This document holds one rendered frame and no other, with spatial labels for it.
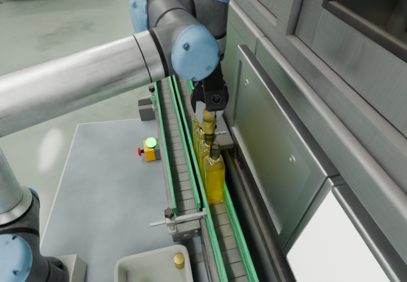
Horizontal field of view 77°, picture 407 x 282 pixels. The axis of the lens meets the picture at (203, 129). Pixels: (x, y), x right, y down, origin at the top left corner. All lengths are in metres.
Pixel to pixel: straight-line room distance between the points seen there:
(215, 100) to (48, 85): 0.32
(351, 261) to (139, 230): 0.73
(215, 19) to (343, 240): 0.45
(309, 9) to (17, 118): 0.50
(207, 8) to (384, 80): 0.31
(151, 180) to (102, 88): 0.78
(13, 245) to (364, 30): 0.80
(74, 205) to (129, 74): 0.85
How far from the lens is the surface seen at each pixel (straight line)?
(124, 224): 1.05
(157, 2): 0.49
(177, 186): 0.94
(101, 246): 1.04
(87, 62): 0.38
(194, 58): 0.37
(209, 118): 0.70
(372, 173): 0.41
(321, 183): 0.49
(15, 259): 0.75
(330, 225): 0.51
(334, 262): 0.54
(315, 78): 0.50
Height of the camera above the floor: 1.67
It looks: 45 degrees down
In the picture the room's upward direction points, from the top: straight up
